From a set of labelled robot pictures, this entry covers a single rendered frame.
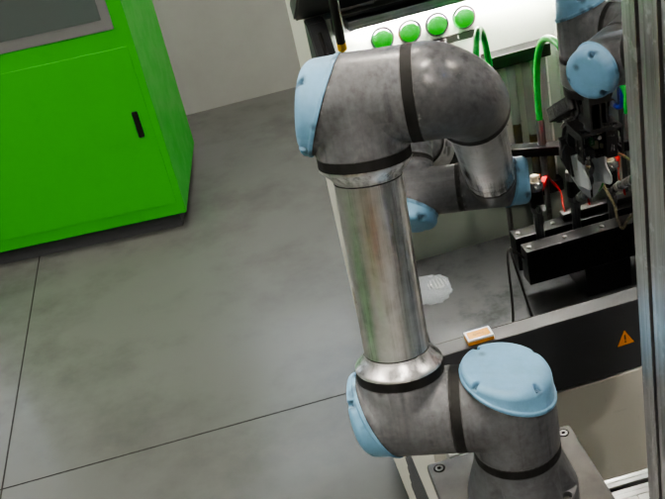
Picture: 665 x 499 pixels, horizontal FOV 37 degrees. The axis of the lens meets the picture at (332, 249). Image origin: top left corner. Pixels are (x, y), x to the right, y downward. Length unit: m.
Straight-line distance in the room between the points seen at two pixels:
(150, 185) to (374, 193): 3.41
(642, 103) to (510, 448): 0.51
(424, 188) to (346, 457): 1.71
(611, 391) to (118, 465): 1.84
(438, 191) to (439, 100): 0.41
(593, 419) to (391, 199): 0.99
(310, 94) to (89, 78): 3.27
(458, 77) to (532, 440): 0.47
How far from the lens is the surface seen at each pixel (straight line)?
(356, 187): 1.19
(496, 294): 2.21
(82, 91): 4.42
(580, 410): 2.05
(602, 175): 1.73
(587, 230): 2.12
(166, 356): 3.81
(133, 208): 4.62
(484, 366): 1.30
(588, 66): 1.42
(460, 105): 1.15
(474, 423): 1.29
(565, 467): 1.40
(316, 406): 3.35
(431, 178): 1.53
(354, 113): 1.15
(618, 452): 2.16
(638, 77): 0.99
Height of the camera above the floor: 2.06
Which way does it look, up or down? 30 degrees down
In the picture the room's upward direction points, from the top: 13 degrees counter-clockwise
